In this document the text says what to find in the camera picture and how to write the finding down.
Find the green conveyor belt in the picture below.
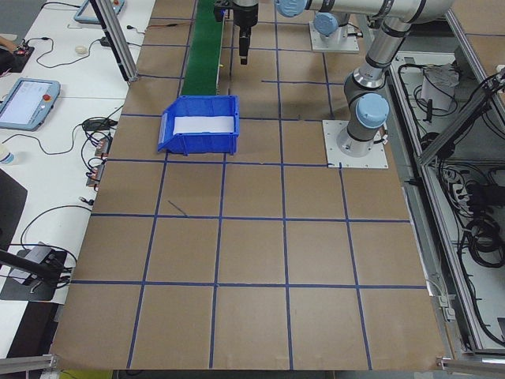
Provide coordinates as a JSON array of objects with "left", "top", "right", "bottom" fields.
[{"left": 184, "top": 0, "right": 226, "bottom": 97}]

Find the white foam pad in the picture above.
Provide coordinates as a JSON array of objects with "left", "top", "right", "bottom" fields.
[{"left": 173, "top": 115, "right": 234, "bottom": 135}]

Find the blue plastic storage bin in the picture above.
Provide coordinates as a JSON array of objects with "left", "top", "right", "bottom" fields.
[{"left": 156, "top": 94, "right": 241, "bottom": 156}]

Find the light blue teach pendant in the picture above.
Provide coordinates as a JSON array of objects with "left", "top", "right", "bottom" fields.
[
  {"left": 73, "top": 0, "right": 127, "bottom": 25},
  {"left": 0, "top": 77, "right": 61, "bottom": 131}
]

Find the black power brick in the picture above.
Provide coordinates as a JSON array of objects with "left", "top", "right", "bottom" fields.
[{"left": 81, "top": 119, "right": 118, "bottom": 132}]

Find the small electronics board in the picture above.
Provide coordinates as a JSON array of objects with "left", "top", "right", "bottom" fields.
[
  {"left": 86, "top": 161, "right": 107, "bottom": 190},
  {"left": 95, "top": 136, "right": 114, "bottom": 159}
]

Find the white desk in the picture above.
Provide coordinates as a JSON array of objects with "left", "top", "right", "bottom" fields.
[{"left": 0, "top": 0, "right": 155, "bottom": 360}]

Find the white crumpled bag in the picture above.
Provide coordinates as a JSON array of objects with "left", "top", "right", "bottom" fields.
[{"left": 421, "top": 64, "right": 462, "bottom": 112}]

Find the person in black clothing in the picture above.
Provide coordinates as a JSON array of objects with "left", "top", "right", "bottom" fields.
[{"left": 0, "top": 34, "right": 24, "bottom": 75}]

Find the white paper cup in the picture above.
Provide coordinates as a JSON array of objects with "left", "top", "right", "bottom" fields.
[{"left": 0, "top": 144, "right": 19, "bottom": 166}]

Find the black flat panel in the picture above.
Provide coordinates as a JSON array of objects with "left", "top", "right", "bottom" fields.
[{"left": 0, "top": 168, "right": 28, "bottom": 246}]

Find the small grey box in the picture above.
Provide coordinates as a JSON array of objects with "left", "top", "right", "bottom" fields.
[{"left": 28, "top": 243, "right": 57, "bottom": 264}]

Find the aluminium profile bar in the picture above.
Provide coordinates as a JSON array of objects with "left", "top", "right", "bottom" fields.
[
  {"left": 0, "top": 353, "right": 59, "bottom": 371},
  {"left": 435, "top": 356, "right": 505, "bottom": 375}
]

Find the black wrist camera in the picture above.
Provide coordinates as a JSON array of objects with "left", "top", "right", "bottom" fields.
[{"left": 212, "top": 0, "right": 232, "bottom": 23}]

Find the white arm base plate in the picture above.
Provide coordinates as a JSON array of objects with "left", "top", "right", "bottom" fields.
[
  {"left": 322, "top": 119, "right": 390, "bottom": 170},
  {"left": 309, "top": 20, "right": 361, "bottom": 54}
]

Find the aluminium profile post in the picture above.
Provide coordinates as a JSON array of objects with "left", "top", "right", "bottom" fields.
[{"left": 89, "top": 0, "right": 140, "bottom": 83}]

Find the V-shaped metal bar frame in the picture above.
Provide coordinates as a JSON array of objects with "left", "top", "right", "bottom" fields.
[{"left": 388, "top": 7, "right": 505, "bottom": 356}]

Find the coiled black cable bundle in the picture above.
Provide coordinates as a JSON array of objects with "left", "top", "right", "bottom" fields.
[{"left": 453, "top": 212, "right": 505, "bottom": 270}]

